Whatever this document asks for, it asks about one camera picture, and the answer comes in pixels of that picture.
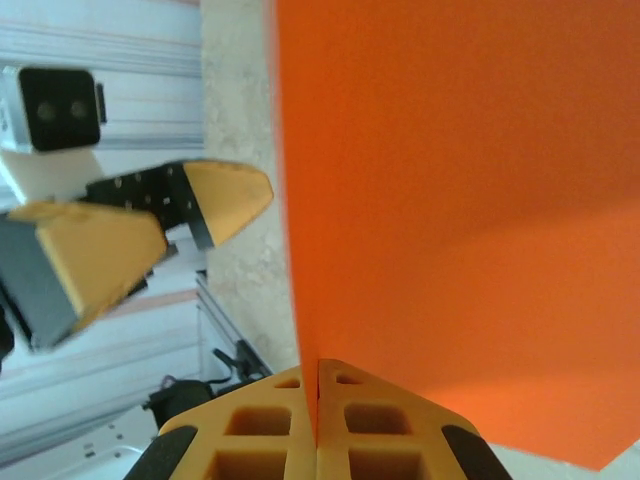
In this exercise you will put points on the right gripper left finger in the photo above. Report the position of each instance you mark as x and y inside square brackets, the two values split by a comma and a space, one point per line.
[260, 450]

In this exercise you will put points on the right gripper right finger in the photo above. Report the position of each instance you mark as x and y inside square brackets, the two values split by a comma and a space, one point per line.
[380, 450]

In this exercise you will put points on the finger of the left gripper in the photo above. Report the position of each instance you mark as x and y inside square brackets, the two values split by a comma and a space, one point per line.
[95, 255]
[225, 200]

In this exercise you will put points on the orange paper sheet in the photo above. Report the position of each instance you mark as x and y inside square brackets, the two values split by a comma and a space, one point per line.
[450, 200]

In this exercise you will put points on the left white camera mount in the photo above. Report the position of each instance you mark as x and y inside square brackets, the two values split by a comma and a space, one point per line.
[50, 172]

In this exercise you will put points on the wide aluminium mounting rail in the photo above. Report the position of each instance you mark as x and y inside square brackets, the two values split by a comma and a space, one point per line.
[235, 330]

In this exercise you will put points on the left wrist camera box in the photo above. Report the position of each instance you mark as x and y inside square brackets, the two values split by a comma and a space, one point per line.
[60, 110]

